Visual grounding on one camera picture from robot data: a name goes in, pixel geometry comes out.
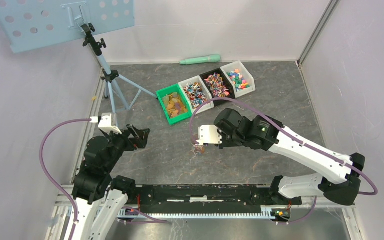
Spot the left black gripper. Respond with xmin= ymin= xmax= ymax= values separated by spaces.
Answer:
xmin=103 ymin=122 xmax=151 ymax=172

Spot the clear plastic jar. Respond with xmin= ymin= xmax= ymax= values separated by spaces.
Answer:
xmin=192 ymin=144 xmax=205 ymax=155

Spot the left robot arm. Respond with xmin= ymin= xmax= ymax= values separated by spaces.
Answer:
xmin=65 ymin=124 xmax=151 ymax=240

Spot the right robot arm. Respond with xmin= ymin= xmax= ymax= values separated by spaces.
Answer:
xmin=214 ymin=108 xmax=366 ymax=206

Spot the green candy bin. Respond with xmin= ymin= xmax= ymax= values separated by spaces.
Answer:
xmin=156 ymin=84 xmax=192 ymax=125

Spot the black lollipop bin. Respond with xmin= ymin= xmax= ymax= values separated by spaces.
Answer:
xmin=200 ymin=68 xmax=236 ymax=99

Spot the white candy bin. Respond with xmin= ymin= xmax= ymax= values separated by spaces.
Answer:
xmin=220 ymin=60 xmax=256 ymax=98

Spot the white lollipop bin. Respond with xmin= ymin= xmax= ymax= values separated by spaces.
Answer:
xmin=178 ymin=75 xmax=212 ymax=113

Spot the light blue music stand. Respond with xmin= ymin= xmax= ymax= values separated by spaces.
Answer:
xmin=0 ymin=0 xmax=157 ymax=113

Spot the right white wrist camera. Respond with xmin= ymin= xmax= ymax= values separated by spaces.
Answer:
xmin=195 ymin=125 xmax=222 ymax=146

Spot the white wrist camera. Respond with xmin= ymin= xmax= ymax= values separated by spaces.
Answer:
xmin=195 ymin=125 xmax=222 ymax=146
xmin=89 ymin=112 xmax=122 ymax=135

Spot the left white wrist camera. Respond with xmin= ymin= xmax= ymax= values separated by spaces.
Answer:
xmin=89 ymin=112 xmax=122 ymax=135

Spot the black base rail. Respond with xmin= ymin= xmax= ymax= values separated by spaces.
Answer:
xmin=127 ymin=184 xmax=303 ymax=215

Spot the mint green cylindrical handle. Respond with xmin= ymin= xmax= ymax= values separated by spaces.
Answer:
xmin=179 ymin=54 xmax=221 ymax=65

